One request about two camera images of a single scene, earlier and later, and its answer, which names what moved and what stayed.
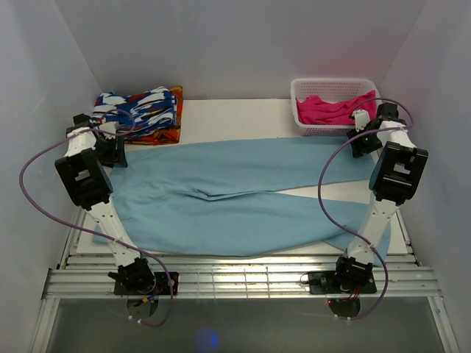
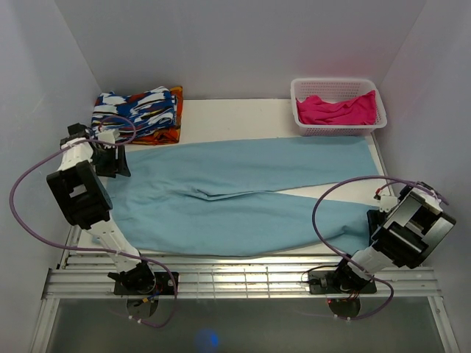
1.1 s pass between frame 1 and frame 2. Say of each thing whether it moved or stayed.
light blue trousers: stayed
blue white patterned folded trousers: stayed
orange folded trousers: stayed
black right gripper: moved
